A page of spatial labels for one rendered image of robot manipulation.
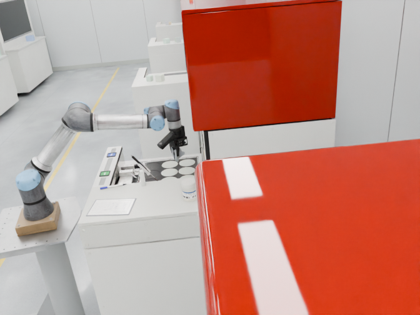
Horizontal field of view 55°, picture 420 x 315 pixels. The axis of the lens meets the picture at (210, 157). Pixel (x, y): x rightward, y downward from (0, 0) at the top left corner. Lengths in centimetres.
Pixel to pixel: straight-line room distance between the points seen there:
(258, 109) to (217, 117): 21
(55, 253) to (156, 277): 60
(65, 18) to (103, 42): 99
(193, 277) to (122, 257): 37
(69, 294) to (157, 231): 82
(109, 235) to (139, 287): 34
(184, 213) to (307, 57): 96
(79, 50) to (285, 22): 876
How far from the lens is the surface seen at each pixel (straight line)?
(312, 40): 205
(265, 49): 200
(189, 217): 190
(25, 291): 329
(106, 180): 230
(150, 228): 193
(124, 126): 206
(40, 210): 226
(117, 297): 221
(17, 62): 853
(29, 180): 219
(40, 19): 1059
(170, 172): 239
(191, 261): 205
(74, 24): 1040
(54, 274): 246
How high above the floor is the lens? 198
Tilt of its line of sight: 25 degrees down
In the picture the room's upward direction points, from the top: 5 degrees counter-clockwise
